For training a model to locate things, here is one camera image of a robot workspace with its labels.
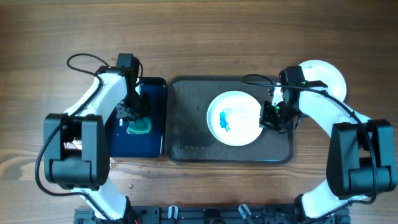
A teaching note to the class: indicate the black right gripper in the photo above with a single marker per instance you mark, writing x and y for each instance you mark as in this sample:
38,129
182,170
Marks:
267,121

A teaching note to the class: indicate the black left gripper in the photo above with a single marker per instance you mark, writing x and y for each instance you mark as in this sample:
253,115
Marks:
145,111

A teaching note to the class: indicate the white plate with blue stain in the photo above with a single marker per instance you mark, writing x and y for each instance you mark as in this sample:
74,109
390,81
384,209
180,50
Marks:
233,118

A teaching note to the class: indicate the green yellow sponge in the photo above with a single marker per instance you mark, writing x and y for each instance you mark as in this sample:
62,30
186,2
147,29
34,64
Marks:
140,126

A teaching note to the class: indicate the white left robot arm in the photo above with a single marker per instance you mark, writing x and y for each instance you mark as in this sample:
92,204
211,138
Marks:
75,152

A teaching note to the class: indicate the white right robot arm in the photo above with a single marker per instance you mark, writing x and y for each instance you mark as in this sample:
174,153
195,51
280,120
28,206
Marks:
361,161

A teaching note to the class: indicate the black water tray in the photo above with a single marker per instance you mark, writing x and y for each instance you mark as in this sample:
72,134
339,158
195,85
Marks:
122,144

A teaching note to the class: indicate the dark grey serving tray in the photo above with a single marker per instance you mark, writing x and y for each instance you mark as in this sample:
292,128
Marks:
188,138

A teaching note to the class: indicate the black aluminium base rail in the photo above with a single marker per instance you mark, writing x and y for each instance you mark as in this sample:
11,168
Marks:
266,214

